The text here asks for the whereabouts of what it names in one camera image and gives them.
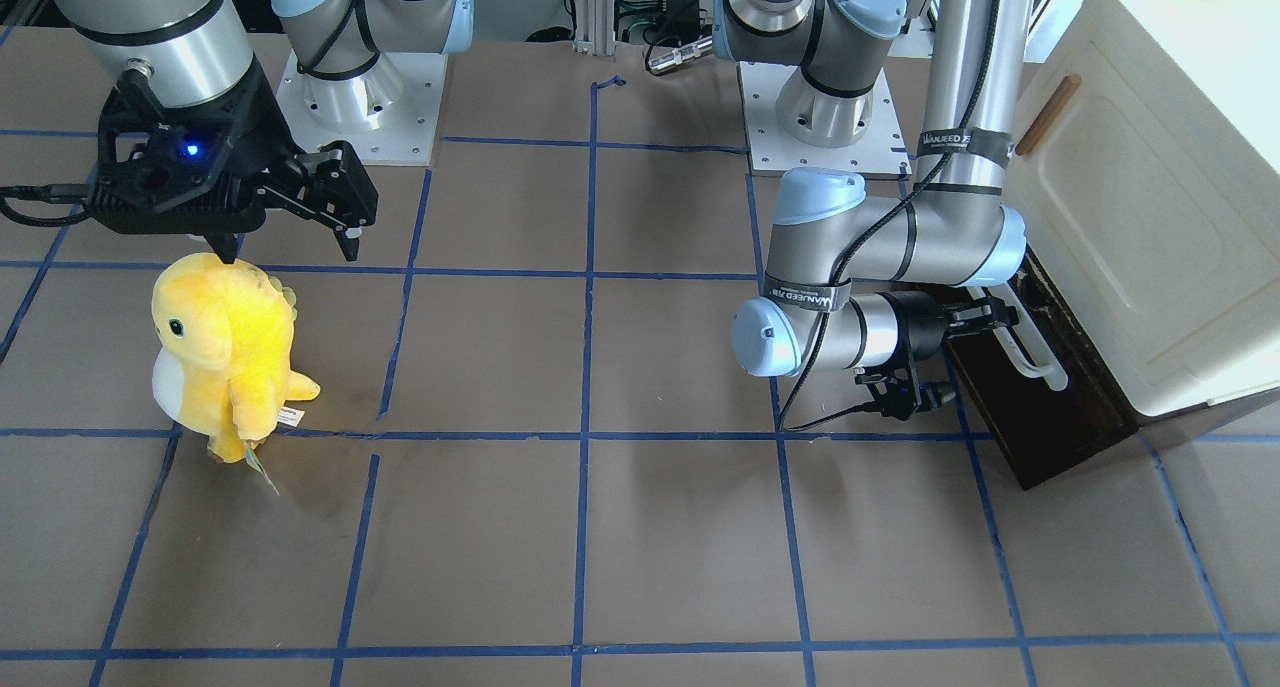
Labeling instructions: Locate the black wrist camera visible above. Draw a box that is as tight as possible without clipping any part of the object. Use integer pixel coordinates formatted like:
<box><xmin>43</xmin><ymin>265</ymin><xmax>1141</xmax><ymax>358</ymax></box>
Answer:
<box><xmin>852</xmin><ymin>371</ymin><xmax>957</xmax><ymax>421</ymax></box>

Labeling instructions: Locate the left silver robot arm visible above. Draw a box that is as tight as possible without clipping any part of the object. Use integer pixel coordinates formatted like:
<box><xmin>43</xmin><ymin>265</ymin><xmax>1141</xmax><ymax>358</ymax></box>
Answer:
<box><xmin>713</xmin><ymin>0</ymin><xmax>1033</xmax><ymax>380</ymax></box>

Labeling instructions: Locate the aluminium frame post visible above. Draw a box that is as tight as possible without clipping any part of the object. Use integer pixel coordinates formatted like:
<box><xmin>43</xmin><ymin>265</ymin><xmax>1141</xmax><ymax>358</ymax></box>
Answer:
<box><xmin>572</xmin><ymin>0</ymin><xmax>618</xmax><ymax>58</ymax></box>

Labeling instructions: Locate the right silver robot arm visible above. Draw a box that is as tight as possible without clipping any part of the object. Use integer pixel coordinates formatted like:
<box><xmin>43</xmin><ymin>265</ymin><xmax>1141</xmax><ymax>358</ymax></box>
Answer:
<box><xmin>5</xmin><ymin>0</ymin><xmax>474</xmax><ymax>264</ymax></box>

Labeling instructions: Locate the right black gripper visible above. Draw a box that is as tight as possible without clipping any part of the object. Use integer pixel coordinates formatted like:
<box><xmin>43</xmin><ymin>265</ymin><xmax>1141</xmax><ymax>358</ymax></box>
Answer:
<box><xmin>84</xmin><ymin>58</ymin><xmax>379</xmax><ymax>266</ymax></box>

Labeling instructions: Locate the dark wooden drawer front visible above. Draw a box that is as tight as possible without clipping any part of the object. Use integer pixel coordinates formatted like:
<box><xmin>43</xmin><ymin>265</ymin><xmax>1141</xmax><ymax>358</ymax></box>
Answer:
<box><xmin>947</xmin><ymin>251</ymin><xmax>1148</xmax><ymax>490</ymax></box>

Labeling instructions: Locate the yellow plush toy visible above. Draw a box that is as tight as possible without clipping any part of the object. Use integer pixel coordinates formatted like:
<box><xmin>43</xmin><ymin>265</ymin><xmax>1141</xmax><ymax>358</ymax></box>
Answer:
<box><xmin>150</xmin><ymin>253</ymin><xmax>321</xmax><ymax>464</ymax></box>

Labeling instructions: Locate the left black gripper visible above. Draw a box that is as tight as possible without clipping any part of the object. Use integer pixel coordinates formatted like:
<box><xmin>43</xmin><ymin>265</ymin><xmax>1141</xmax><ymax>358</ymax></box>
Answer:
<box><xmin>895</xmin><ymin>290</ymin><xmax>1020</xmax><ymax>394</ymax></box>

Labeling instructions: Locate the white drawer handle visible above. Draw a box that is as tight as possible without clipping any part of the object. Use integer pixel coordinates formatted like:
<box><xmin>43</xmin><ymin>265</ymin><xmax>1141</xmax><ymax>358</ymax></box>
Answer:
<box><xmin>980</xmin><ymin>283</ymin><xmax>1069</xmax><ymax>391</ymax></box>

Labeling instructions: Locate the cream white cabinet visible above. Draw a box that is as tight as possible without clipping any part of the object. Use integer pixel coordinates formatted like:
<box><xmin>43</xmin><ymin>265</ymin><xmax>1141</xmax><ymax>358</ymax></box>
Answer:
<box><xmin>1006</xmin><ymin>0</ymin><xmax>1279</xmax><ymax>415</ymax></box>

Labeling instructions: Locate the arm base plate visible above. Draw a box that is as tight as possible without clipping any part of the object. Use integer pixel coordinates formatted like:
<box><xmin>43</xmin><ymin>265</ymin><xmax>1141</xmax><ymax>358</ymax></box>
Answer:
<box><xmin>276</xmin><ymin>52</ymin><xmax>449</xmax><ymax>166</ymax></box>
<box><xmin>739</xmin><ymin>61</ymin><xmax>910</xmax><ymax>178</ymax></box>

